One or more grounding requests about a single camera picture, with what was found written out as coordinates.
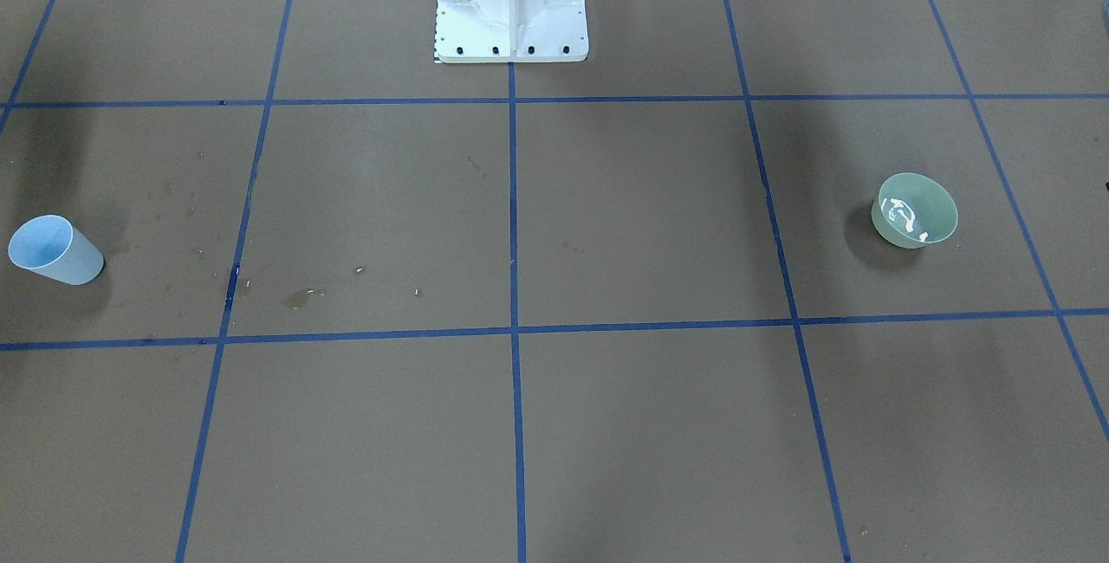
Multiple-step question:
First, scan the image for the light blue plastic cup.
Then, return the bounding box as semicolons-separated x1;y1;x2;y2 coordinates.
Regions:
8;215;106;286

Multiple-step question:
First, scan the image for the green plastic bowl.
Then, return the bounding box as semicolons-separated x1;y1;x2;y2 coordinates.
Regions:
871;172;959;249

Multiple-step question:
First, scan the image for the white camera stand base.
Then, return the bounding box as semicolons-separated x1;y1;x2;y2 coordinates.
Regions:
433;0;590;63

